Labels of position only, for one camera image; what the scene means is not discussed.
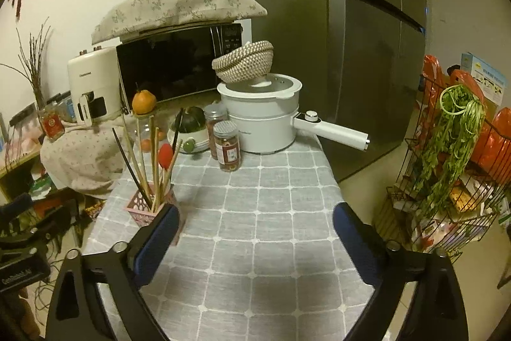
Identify red powder spice jar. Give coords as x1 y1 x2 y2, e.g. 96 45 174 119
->
204 103 229 160

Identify red plastic spoon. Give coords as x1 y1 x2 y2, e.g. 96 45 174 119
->
158 143 175 203

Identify grey refrigerator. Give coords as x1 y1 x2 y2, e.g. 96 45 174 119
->
247 0 427 184

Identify blue printed carton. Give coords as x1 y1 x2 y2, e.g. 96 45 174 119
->
459 52 508 107

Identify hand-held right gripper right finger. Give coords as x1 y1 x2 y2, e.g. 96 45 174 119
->
332 201 470 341

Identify stack of white bowls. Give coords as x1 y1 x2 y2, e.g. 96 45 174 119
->
166 121 210 155

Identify labelled chili spice jar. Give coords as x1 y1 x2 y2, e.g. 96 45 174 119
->
213 121 243 173

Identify large orange fruit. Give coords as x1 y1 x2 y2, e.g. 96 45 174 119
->
132 83 156 115

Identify pink plastic basket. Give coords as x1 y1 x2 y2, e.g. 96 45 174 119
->
124 183 183 229

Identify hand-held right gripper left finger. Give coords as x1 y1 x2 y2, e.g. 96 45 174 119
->
46 203 181 341

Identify yellow patterned cardboard box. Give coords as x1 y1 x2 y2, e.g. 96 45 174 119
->
81 201 107 222

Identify dark green squash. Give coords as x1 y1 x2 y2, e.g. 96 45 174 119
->
174 106 207 134

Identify black chopstick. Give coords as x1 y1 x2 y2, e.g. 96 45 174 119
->
172 108 185 152
112 128 153 208

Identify clear glass jar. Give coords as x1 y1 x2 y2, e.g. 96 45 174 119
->
133 112 161 152

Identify red label glass jar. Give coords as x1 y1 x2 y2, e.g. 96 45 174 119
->
37 105 65 142

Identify white electric cooking pot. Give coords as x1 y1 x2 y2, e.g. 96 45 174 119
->
216 73 370 155

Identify black microwave oven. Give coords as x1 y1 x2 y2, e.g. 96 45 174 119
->
115 21 244 112

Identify black wire rack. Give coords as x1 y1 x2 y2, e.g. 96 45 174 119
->
373 73 511 262

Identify floral beige cloth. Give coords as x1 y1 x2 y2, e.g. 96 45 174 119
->
39 121 131 200

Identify floral microwave cover cloth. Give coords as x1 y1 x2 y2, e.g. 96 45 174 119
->
90 0 268 45

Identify white air fryer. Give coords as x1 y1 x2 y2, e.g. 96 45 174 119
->
66 46 123 127

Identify bundle of wooden chopsticks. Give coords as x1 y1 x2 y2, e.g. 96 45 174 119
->
121 113 179 212

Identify wooden side shelf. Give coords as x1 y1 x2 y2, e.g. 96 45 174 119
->
0 148 45 206

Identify green leafy vegetable bunch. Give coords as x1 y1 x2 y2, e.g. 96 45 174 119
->
415 84 486 214

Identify dry bare branches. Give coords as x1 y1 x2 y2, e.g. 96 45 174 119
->
0 17 53 111

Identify orange plastic bag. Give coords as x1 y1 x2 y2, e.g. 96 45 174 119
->
449 69 486 104
423 54 446 111
465 107 511 176

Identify woven straw basket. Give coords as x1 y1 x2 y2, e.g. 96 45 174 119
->
211 40 275 83

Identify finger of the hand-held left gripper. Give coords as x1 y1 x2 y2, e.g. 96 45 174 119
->
0 193 35 222
0 205 77 252

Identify grey checked tablecloth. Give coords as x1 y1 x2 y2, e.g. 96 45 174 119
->
85 135 385 341

